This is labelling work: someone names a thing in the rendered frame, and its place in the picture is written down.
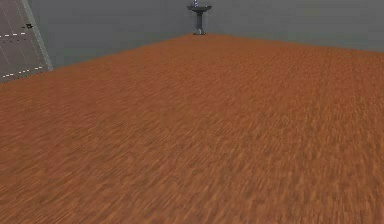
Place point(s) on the small blue white object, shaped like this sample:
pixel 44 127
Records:
pixel 196 3

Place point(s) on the grey room door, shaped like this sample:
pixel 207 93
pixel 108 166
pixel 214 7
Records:
pixel 18 43

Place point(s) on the dark grey pedestal stand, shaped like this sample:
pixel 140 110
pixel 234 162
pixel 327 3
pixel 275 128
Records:
pixel 199 18

